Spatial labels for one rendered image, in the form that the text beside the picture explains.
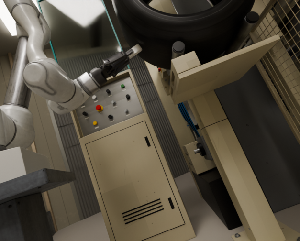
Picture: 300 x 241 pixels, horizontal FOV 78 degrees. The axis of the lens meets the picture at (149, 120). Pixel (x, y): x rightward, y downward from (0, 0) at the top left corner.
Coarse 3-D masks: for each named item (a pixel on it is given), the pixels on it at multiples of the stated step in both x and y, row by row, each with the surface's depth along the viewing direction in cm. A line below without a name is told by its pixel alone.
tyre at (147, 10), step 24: (120, 0) 72; (144, 0) 102; (216, 0) 98; (240, 0) 66; (120, 24) 82; (144, 24) 69; (168, 24) 67; (192, 24) 66; (216, 24) 66; (240, 24) 71; (144, 48) 79; (168, 48) 72; (192, 48) 71; (216, 48) 77
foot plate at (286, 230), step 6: (282, 228) 94; (288, 228) 92; (234, 234) 104; (240, 234) 102; (246, 234) 100; (288, 234) 88; (294, 234) 86; (234, 240) 99; (240, 240) 97; (246, 240) 95; (288, 240) 84; (294, 240) 82
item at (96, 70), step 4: (96, 68) 76; (100, 68) 75; (104, 68) 75; (108, 68) 76; (92, 72) 75; (96, 72) 75; (100, 72) 75; (104, 72) 77; (92, 76) 76; (96, 76) 75; (100, 76) 75; (104, 76) 79; (108, 76) 81; (96, 80) 76; (100, 80) 76; (104, 80) 77; (100, 84) 78
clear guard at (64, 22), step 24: (48, 0) 164; (72, 0) 162; (96, 0) 160; (48, 24) 160; (72, 24) 158; (96, 24) 156; (72, 48) 154; (96, 48) 152; (120, 48) 151; (72, 72) 151; (120, 72) 146
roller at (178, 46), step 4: (176, 44) 66; (180, 44) 66; (184, 44) 66; (172, 48) 66; (176, 48) 65; (180, 48) 65; (184, 48) 65; (172, 52) 68; (176, 52) 66; (180, 52) 66; (172, 56) 71; (176, 56) 68
